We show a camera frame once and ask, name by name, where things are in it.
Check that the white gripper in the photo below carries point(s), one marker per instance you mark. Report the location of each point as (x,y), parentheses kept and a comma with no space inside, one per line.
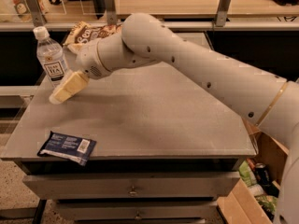
(89,59)

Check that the clear plastic tea bottle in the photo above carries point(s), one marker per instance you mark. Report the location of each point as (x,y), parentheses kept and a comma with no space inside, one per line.
(51,56)

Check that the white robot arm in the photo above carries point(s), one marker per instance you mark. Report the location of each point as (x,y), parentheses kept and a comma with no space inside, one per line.
(269,102)

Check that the brown chip bag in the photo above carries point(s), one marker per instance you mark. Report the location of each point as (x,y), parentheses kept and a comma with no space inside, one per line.
(83,33)

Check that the green snack bag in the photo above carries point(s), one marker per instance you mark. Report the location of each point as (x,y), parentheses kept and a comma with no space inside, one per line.
(269,204)

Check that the dark blue snack packet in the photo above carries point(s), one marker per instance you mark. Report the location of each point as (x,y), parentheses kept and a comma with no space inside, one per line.
(68,147)

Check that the grey upper drawer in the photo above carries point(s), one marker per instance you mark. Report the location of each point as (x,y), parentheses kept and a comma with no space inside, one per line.
(132,185)

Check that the grey drawer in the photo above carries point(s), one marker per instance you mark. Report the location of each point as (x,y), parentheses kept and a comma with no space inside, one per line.
(132,185)
(136,210)

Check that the grey lower drawer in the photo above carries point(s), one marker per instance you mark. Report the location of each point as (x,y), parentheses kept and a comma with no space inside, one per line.
(136,210)

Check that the light green packet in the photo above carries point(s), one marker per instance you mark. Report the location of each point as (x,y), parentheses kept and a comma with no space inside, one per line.
(247,175)

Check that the brown cardboard box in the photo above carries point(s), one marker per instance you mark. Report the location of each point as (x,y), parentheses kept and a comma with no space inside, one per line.
(240,206)

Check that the dark soda can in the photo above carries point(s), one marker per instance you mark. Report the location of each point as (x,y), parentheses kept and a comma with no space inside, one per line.
(262,175)

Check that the grey metal bracket middle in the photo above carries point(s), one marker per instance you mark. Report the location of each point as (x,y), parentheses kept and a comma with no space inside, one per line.
(111,12)

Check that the grey metal bracket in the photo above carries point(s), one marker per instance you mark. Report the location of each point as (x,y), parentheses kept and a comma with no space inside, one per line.
(221,14)
(111,12)
(37,13)

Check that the grey metal bracket left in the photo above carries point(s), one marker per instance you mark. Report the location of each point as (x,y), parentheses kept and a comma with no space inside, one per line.
(37,13)

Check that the grey metal bracket right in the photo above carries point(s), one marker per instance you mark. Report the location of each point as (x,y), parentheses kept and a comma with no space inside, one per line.
(221,14)

